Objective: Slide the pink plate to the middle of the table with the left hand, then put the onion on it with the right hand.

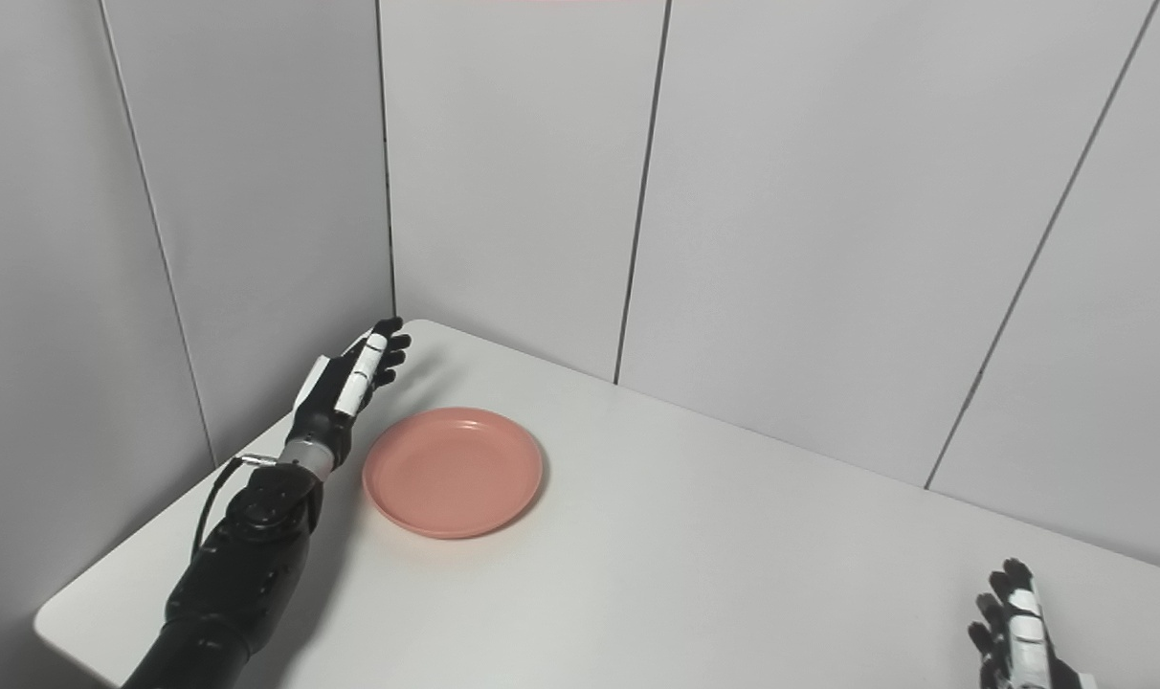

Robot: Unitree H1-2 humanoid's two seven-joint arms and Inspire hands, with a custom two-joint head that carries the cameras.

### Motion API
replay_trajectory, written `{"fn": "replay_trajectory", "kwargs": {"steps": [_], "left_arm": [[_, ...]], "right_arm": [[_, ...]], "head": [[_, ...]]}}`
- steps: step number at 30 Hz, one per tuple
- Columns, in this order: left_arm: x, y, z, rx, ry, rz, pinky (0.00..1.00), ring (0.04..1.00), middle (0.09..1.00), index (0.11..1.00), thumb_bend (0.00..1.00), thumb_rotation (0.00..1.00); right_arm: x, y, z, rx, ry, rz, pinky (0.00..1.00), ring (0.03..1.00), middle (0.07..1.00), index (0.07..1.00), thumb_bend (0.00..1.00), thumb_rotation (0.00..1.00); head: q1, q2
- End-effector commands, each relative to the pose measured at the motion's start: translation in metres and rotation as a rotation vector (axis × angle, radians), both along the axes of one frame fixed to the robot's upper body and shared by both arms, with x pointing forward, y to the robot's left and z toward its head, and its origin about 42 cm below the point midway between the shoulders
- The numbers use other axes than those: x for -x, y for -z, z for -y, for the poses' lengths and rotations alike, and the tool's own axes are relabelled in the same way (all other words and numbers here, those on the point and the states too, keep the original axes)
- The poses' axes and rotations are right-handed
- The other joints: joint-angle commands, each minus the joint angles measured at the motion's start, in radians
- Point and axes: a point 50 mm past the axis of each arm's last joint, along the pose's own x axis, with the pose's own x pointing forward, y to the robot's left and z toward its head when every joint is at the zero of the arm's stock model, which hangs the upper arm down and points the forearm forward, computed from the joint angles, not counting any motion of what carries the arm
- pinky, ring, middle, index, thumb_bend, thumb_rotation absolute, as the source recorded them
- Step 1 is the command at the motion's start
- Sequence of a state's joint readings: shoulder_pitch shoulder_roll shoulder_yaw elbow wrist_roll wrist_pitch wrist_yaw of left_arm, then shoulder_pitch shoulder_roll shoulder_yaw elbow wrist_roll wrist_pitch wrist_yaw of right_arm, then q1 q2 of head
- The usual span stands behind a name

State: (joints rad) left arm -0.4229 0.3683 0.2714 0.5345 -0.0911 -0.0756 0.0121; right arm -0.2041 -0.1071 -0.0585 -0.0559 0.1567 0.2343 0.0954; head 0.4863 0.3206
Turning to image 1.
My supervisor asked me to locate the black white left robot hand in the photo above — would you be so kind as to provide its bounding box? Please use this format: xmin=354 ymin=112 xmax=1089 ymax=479
xmin=283 ymin=317 xmax=413 ymax=455

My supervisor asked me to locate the pink plastic plate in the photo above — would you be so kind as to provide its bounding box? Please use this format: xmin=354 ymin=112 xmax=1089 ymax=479
xmin=362 ymin=407 xmax=546 ymax=541

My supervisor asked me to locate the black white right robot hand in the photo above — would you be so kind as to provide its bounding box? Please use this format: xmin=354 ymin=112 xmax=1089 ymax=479
xmin=967 ymin=558 xmax=1100 ymax=689

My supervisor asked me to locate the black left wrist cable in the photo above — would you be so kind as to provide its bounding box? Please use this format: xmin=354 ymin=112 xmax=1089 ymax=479
xmin=190 ymin=455 xmax=280 ymax=566

